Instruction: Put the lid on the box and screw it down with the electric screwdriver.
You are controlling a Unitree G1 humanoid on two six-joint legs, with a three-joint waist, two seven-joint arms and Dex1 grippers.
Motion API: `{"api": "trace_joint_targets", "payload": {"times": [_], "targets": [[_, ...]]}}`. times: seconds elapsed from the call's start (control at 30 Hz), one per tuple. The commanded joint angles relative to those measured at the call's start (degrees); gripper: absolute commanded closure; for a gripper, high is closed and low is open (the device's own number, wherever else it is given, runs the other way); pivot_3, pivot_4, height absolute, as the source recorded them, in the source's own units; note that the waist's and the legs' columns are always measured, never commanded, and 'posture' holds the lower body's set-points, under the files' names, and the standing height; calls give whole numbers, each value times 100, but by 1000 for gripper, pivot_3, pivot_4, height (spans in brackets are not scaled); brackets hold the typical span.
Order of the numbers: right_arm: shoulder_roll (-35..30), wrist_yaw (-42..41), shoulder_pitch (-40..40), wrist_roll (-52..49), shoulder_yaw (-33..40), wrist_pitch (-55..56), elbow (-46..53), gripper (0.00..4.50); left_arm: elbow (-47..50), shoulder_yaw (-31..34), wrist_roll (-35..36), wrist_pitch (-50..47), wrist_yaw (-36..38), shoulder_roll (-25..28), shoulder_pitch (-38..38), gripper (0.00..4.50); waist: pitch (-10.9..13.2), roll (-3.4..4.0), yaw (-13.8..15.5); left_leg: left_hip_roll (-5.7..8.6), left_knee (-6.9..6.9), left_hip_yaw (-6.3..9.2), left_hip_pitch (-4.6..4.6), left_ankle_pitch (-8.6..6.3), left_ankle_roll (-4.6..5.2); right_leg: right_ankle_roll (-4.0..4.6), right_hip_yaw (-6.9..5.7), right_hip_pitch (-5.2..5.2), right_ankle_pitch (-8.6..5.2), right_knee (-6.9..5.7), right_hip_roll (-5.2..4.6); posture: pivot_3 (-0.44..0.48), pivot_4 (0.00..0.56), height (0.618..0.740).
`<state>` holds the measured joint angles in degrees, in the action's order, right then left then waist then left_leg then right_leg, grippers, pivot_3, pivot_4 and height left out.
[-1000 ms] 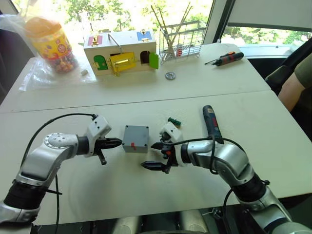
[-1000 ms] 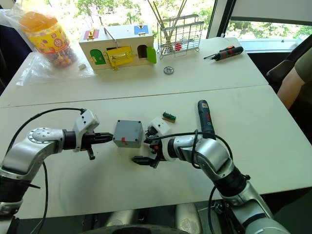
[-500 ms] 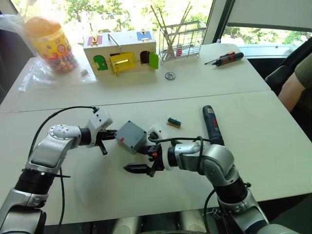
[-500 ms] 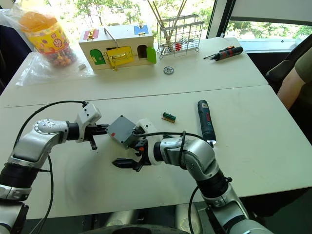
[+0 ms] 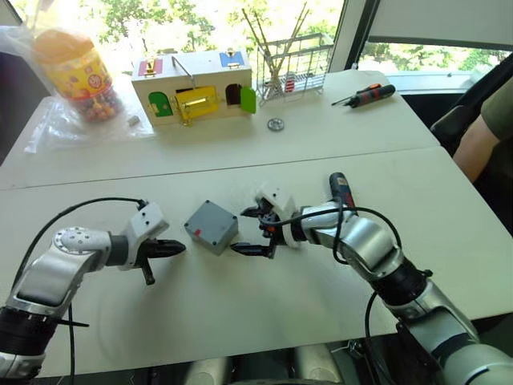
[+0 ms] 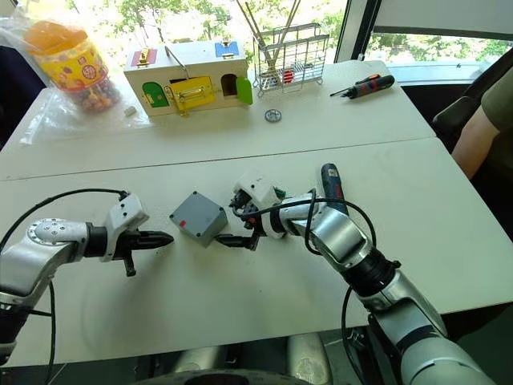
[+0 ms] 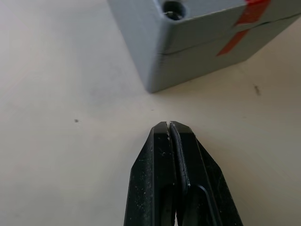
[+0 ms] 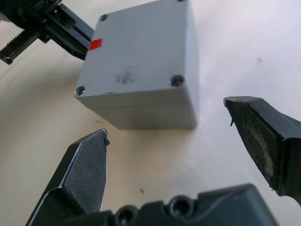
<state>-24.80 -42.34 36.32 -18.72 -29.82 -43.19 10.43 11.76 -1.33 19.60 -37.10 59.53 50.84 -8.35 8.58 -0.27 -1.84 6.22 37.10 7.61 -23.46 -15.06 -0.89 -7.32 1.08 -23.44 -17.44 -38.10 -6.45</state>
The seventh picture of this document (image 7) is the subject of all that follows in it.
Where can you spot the grey box lid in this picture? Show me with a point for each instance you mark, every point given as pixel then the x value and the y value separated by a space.
pixel 188 30

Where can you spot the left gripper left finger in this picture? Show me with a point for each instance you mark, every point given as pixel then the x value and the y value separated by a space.
pixel 145 179

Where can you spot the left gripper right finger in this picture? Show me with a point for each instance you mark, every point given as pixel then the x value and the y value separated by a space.
pixel 204 183

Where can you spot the grey open-top box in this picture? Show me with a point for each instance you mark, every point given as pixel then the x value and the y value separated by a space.
pixel 188 69

